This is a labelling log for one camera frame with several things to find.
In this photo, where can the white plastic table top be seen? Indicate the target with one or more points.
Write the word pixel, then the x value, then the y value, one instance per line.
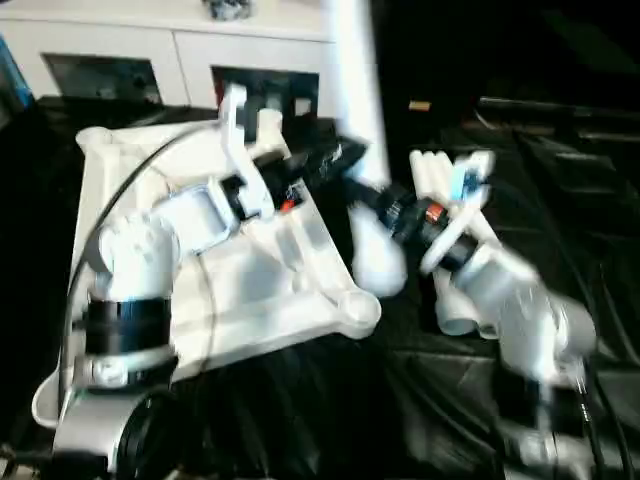
pixel 260 280

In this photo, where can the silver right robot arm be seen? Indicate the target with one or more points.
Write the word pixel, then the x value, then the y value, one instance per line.
pixel 520 310

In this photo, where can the small tan label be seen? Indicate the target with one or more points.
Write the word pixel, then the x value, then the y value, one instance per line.
pixel 420 106

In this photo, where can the bag of black parts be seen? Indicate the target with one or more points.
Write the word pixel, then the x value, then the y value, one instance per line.
pixel 227 7

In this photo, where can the white glass-door cabinet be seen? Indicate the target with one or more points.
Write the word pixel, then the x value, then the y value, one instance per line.
pixel 150 50

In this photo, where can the black table mat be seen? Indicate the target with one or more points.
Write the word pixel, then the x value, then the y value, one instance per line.
pixel 300 415

